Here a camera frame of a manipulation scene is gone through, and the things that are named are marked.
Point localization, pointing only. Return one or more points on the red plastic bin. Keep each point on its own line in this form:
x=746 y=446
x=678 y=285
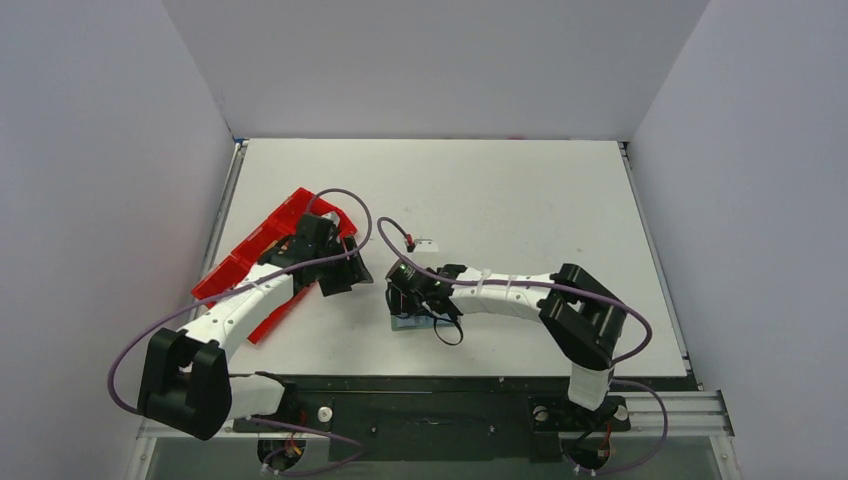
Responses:
x=279 y=224

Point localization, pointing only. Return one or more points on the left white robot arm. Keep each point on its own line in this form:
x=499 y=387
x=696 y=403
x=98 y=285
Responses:
x=186 y=381

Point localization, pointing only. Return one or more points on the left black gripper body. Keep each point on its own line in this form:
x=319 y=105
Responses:
x=335 y=249

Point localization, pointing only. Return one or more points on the aluminium rail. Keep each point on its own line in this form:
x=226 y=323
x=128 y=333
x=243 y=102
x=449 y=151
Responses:
x=689 y=414

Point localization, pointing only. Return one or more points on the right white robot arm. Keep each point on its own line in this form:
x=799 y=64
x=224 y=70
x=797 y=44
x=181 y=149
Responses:
x=565 y=302

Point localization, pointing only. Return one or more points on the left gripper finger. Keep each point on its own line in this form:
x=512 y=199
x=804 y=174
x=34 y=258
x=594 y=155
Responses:
x=336 y=284
x=357 y=270

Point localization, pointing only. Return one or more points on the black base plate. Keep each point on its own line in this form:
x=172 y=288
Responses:
x=415 y=418

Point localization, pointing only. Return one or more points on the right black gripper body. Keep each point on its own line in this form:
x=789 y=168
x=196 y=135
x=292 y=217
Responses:
x=400 y=299

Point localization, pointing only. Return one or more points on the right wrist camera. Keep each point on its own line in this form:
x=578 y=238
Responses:
x=423 y=246

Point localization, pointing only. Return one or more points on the green card holder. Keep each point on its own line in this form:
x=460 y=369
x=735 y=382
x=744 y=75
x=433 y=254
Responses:
x=419 y=321

